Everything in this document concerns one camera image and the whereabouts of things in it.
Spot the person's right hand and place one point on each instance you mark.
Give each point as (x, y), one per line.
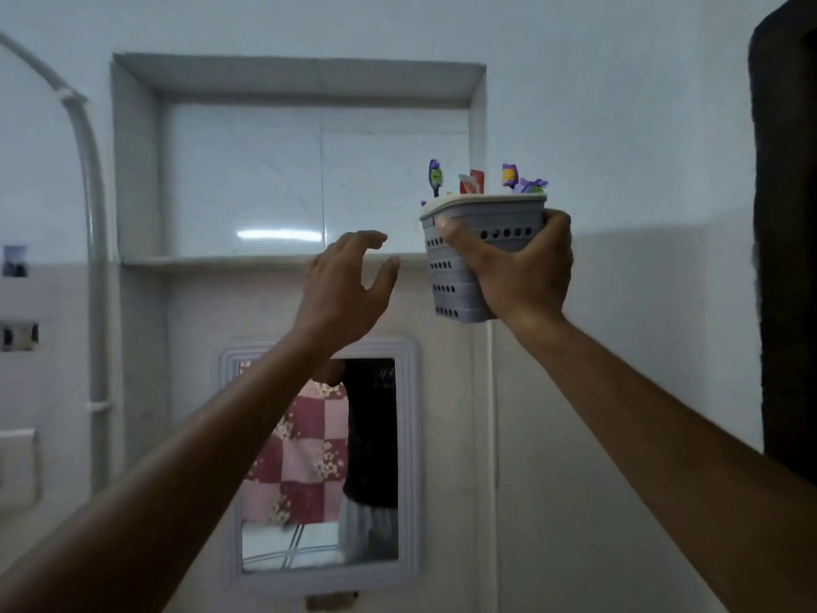
(526, 274)

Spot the person's left hand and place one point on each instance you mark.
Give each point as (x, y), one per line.
(332, 299)

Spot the person's right thumb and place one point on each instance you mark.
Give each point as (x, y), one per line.
(458, 239)

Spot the person's left thumb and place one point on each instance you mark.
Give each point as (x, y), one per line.
(381, 279)

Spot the grey perforated plastic basket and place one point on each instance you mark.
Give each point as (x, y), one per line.
(456, 280)

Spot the person's right forearm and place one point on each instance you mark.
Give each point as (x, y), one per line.
(664, 453)

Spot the person's left forearm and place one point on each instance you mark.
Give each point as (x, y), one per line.
(172, 478)

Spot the red and white toothpaste tube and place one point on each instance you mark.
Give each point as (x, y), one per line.
(472, 183)

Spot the purple and green toothbrush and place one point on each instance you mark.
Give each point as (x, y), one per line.
(435, 177)

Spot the purple and yellow toothbrush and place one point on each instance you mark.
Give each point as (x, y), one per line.
(509, 175)

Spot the light purple toothbrush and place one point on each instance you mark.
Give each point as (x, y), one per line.
(530, 185)

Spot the dark hanging towel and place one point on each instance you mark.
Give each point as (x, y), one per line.
(788, 248)

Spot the recessed wall niche shelf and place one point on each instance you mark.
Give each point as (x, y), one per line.
(293, 185)

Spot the white framed wall mirror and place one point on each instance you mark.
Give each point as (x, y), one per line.
(408, 466)

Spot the curved white wall pipe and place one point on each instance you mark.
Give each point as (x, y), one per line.
(97, 261)

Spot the small dark wall fixture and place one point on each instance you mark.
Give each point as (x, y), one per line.
(15, 261)

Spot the metal wall bracket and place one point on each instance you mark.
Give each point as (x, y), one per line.
(18, 336)

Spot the white wall box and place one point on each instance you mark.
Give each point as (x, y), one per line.
(18, 467)

